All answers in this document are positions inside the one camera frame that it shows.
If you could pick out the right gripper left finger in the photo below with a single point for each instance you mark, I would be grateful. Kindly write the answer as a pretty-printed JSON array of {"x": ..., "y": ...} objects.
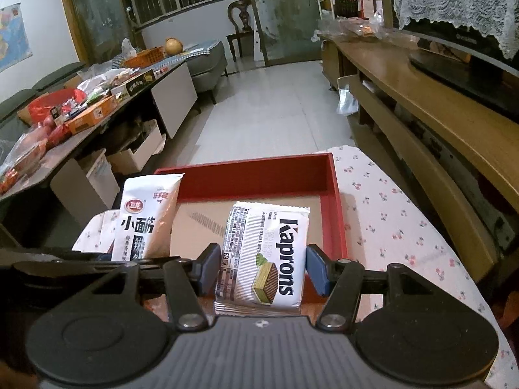
[{"x": 205, "y": 269}]

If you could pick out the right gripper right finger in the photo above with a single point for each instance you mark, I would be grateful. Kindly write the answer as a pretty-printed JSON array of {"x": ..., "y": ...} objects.
[{"x": 321, "y": 270}]

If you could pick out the white Kaprons wafer packet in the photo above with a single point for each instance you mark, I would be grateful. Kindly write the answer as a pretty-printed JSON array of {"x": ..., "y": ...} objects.
[{"x": 263, "y": 257}]

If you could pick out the white small bread snack packet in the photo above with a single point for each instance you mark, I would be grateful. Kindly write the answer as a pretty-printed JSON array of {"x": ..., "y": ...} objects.
[{"x": 148, "y": 207}]

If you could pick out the red cardboard tray box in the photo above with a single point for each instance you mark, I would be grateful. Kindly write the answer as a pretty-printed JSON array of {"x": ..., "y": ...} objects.
[{"x": 207, "y": 193}]

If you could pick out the white storage bin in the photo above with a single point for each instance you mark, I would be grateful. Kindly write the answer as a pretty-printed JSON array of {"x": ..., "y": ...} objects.
[{"x": 144, "y": 143}]

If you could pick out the grey coffee table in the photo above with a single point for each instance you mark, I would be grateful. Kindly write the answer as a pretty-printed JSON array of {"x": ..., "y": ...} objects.
[{"x": 60, "y": 176}]

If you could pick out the silver foil bag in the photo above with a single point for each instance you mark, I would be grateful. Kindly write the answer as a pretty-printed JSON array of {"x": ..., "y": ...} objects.
[{"x": 348, "y": 104}]

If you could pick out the long wooden tv cabinet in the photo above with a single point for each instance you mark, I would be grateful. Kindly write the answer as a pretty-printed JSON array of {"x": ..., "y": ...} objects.
[{"x": 463, "y": 155}]

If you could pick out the orange flat snack box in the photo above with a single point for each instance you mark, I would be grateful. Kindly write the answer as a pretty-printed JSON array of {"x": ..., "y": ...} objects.
[{"x": 92, "y": 115}]

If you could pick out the grey sofa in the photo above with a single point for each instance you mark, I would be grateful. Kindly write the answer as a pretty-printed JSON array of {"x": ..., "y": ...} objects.
[{"x": 206, "y": 63}]

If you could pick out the orange plastic basket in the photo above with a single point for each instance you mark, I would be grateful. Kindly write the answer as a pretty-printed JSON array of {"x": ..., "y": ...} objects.
[{"x": 145, "y": 58}]

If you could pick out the red plastic bag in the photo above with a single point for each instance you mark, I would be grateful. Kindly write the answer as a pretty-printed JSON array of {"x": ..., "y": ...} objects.
[{"x": 40, "y": 108}]

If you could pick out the yellow pomelo fruit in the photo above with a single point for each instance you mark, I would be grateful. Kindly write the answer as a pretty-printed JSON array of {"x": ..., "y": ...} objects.
[{"x": 173, "y": 47}]

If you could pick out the black television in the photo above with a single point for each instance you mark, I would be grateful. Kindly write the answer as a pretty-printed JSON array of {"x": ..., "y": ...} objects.
[{"x": 464, "y": 60}]

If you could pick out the wooden chair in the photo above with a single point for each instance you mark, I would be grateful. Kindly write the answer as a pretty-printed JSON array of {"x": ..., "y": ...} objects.
[{"x": 240, "y": 18}]

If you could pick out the wall map poster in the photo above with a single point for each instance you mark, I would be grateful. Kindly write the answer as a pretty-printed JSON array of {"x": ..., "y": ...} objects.
[{"x": 14, "y": 44}]

